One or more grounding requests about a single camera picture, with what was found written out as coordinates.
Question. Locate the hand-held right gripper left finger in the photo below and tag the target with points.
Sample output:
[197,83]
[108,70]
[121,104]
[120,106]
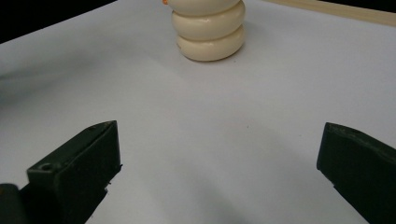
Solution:
[81,168]

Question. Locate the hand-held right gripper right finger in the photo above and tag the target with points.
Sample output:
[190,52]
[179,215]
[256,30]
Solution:
[361,168]

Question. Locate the wooden table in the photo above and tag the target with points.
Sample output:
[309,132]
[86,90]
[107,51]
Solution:
[342,10]

